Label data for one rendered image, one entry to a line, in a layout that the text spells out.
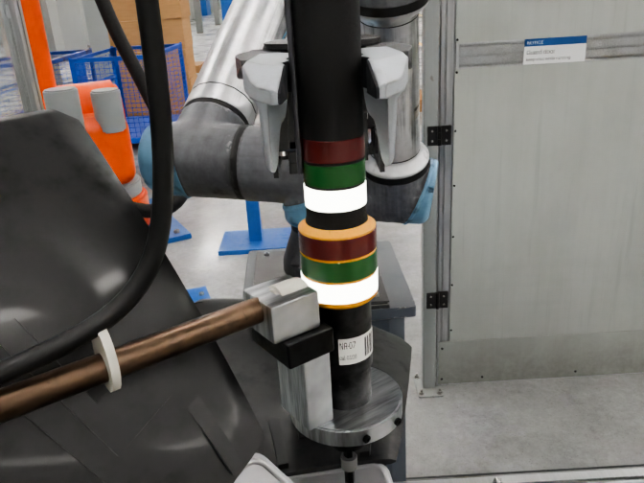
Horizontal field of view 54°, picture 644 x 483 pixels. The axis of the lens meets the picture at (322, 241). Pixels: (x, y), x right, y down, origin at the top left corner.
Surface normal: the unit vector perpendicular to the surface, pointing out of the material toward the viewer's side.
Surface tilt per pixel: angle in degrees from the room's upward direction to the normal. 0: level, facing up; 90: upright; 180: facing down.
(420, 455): 0
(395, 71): 42
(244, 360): 10
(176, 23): 90
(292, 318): 90
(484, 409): 0
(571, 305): 90
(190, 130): 32
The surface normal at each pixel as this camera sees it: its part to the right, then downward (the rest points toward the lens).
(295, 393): -0.81, 0.26
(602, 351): 0.02, 0.38
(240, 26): -0.07, -0.57
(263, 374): 0.07, -0.89
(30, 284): 0.54, -0.36
